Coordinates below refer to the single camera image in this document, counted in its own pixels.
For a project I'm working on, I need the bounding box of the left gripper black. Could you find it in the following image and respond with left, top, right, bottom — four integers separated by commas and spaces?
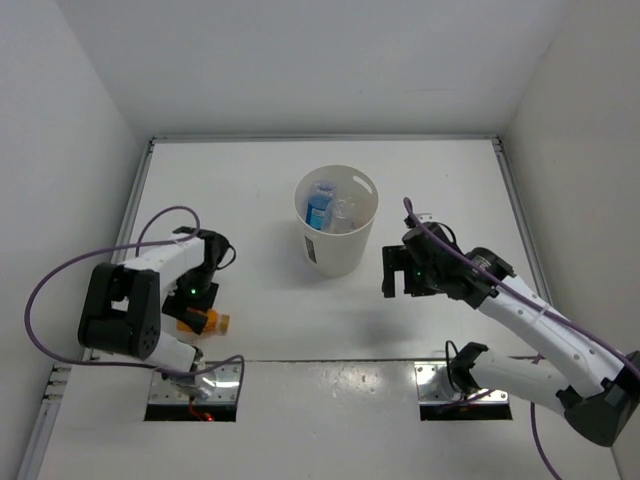
162, 264, 218, 333

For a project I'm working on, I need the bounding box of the orange juice bottle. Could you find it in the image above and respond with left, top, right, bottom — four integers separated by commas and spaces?
176, 309, 230, 335

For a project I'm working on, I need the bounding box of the clear bottle blue-white cap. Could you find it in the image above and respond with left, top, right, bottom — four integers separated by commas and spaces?
328, 197, 358, 234

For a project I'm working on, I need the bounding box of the blue label plastic bottle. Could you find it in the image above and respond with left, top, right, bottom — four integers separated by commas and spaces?
305, 181, 337, 231

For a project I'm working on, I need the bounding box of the clear bottle white cap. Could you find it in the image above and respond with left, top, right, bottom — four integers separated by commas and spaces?
351, 199, 378, 231

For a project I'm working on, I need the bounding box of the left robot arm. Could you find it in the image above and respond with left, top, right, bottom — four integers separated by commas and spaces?
78, 227, 236, 401

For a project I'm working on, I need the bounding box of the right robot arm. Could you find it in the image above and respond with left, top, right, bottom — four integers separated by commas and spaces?
382, 222, 639, 447

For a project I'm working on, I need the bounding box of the white round plastic bin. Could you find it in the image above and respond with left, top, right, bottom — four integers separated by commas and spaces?
294, 165, 379, 277

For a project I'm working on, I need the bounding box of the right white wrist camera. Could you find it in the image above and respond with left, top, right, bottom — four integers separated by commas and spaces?
415, 212, 436, 223

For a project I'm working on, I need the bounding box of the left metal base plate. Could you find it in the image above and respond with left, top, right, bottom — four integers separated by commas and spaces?
148, 362, 243, 405

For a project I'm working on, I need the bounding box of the metal base plate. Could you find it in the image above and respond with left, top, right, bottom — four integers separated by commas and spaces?
414, 360, 509, 406
148, 362, 243, 405

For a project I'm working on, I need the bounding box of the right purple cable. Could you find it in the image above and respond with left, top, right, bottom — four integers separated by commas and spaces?
402, 197, 640, 480

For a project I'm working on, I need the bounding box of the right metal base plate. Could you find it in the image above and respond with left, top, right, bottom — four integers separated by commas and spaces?
414, 360, 509, 406

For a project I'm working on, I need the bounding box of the aluminium frame rail left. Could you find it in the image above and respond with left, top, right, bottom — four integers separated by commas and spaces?
14, 139, 155, 480

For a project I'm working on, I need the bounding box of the aluminium frame rail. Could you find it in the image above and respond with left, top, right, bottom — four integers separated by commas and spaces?
151, 133, 500, 144
491, 136, 553, 302
14, 139, 155, 480

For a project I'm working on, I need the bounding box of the aluminium frame rail right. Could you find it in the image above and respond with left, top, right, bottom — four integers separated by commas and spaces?
491, 136, 553, 302

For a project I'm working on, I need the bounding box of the aluminium frame rail back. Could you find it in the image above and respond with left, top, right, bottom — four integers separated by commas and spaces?
151, 133, 500, 144

